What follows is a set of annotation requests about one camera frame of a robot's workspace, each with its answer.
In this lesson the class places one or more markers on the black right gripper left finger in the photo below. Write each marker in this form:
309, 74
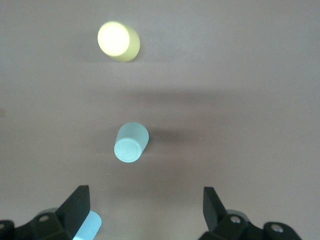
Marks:
75, 207

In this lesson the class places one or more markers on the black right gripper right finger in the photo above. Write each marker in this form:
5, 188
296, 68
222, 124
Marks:
212, 210

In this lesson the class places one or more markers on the mint green plastic cup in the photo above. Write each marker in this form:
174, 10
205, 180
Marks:
128, 147

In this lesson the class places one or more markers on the yellow plastic cup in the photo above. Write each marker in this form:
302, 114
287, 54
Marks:
115, 38

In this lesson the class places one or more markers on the light blue plastic cup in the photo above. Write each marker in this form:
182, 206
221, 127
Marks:
91, 225

